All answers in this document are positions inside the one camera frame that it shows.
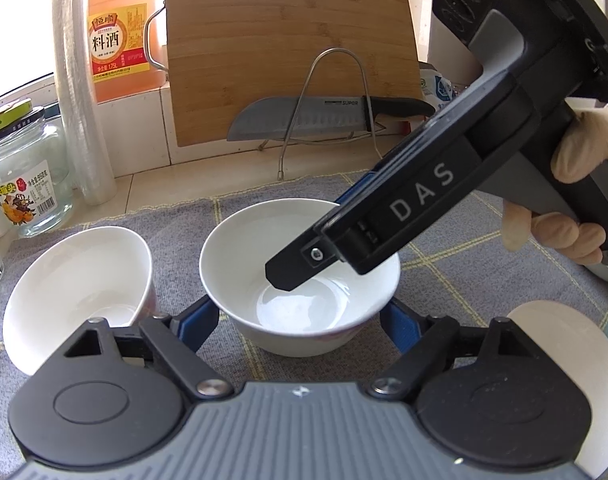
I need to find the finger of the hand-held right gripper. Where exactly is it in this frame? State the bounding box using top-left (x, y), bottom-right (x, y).
top-left (265, 220), bottom-right (349, 292)
top-left (334, 157), bottom-right (385, 207)

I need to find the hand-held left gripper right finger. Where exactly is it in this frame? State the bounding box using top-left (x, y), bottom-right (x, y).
top-left (369, 298), bottom-right (537, 403)

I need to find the cooking wine bottle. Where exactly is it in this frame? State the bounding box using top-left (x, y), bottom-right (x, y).
top-left (88, 0), bottom-right (169, 106)

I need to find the blue white salt bag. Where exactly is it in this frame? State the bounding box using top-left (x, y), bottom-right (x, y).
top-left (419, 62), bottom-right (470, 112)

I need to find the bamboo cutting board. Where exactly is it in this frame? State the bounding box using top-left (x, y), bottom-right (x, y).
top-left (144, 0), bottom-right (425, 148)

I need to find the kitchen knife black handle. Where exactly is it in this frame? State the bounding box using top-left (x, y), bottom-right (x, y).
top-left (227, 96), bottom-right (437, 142)

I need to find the checked table cloth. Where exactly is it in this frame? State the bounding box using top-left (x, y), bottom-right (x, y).
top-left (0, 170), bottom-right (608, 480)

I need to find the person's right hand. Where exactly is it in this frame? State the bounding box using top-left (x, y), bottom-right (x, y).
top-left (501, 106), bottom-right (608, 267)

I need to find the glass jar black lid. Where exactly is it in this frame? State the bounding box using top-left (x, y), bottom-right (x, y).
top-left (0, 100), bottom-right (75, 239)

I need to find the white pink flower bowl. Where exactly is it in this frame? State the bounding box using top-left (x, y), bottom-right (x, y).
top-left (200, 199), bottom-right (401, 358)
top-left (2, 226), bottom-right (158, 377)
top-left (505, 300), bottom-right (608, 480)

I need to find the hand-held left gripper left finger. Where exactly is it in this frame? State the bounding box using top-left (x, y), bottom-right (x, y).
top-left (54, 295), bottom-right (232, 403)

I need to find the plastic wrap roll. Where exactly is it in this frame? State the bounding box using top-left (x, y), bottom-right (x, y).
top-left (51, 0), bottom-right (118, 206)

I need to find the metal wire rack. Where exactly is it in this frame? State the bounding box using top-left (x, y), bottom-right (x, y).
top-left (277, 47), bottom-right (385, 182)

